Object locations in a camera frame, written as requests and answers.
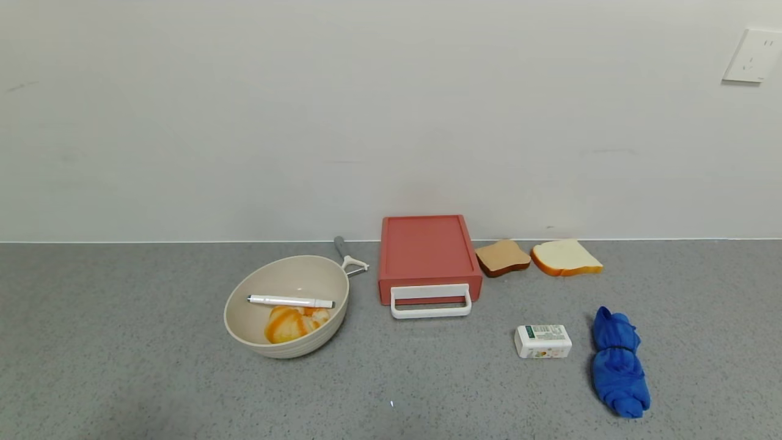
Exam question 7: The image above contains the orange peeled fruit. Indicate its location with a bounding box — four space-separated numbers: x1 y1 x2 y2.
264 306 331 345

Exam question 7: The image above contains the red drawer with white handle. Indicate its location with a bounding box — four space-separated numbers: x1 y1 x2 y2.
390 282 473 320

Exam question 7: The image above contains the white bread slice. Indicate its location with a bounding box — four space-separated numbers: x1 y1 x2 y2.
530 239 604 277

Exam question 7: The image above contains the white marker pen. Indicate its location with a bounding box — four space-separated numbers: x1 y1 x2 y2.
247 295 336 309

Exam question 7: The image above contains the small white printed carton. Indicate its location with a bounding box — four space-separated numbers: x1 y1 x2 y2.
514 324 573 359

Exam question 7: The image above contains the white wall socket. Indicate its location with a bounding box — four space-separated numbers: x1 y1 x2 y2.
722 27 782 84

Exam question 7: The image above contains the red drawer cabinet housing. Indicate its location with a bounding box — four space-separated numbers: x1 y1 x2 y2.
378 214 483 306

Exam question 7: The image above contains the beige round bowl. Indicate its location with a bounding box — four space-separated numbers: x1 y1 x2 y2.
224 255 350 359

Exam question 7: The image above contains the grey handled peeler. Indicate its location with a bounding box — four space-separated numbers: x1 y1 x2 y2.
334 236 370 277

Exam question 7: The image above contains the brown toast slice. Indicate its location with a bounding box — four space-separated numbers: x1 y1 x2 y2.
475 239 532 278

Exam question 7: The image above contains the blue bundled cloth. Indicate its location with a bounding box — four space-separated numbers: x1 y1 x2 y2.
591 306 651 419

